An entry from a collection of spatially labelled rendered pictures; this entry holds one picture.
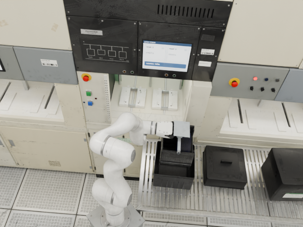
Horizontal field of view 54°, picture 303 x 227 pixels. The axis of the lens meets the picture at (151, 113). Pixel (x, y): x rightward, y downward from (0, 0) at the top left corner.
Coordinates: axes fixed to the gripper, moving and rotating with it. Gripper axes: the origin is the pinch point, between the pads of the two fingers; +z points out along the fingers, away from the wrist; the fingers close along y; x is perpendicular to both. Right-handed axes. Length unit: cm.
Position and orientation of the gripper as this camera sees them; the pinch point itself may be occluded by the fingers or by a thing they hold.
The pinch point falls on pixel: (180, 130)
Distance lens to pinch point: 186.3
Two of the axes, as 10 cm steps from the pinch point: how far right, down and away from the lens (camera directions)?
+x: 0.5, -6.6, -7.5
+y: -0.8, 7.4, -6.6
